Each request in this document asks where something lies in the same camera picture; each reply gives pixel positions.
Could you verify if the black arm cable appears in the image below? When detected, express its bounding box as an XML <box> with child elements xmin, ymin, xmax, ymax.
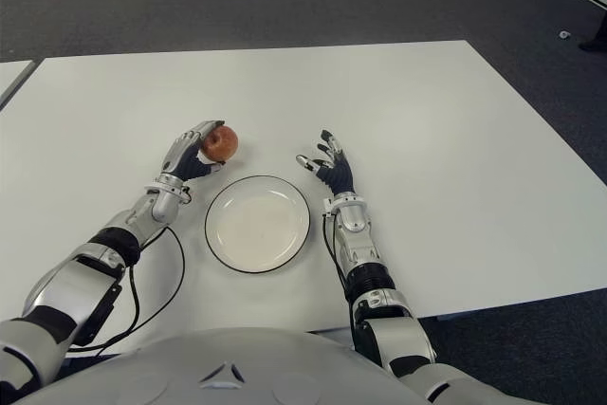
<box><xmin>65</xmin><ymin>227</ymin><xmax>186</xmax><ymax>358</ymax></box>
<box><xmin>322</xmin><ymin>214</ymin><xmax>355</xmax><ymax>325</ymax></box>

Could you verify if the red apple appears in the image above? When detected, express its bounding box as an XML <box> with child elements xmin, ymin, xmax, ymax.
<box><xmin>201</xmin><ymin>124</ymin><xmax>240</xmax><ymax>163</ymax></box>

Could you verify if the white plate with black rim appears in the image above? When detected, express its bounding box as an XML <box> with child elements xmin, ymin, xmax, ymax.
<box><xmin>204</xmin><ymin>175</ymin><xmax>312</xmax><ymax>275</ymax></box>

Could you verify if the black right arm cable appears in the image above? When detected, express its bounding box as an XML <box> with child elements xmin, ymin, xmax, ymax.
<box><xmin>322</xmin><ymin>214</ymin><xmax>355</xmax><ymax>325</ymax></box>

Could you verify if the white side table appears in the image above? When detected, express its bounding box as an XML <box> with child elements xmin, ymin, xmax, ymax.
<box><xmin>0</xmin><ymin>59</ymin><xmax>39</xmax><ymax>110</ymax></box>

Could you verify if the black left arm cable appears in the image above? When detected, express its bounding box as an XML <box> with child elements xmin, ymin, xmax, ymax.
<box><xmin>65</xmin><ymin>227</ymin><xmax>186</xmax><ymax>358</ymax></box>

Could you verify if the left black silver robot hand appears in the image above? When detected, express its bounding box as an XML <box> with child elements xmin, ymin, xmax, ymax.
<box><xmin>160</xmin><ymin>118</ymin><xmax>227</xmax><ymax>183</ymax></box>

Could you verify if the grey robot torso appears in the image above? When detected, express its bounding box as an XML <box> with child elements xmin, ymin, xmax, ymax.
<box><xmin>23</xmin><ymin>326</ymin><xmax>570</xmax><ymax>405</ymax></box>

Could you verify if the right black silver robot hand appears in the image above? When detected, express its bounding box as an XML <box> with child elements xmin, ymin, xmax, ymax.
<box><xmin>296</xmin><ymin>128</ymin><xmax>356</xmax><ymax>197</ymax></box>

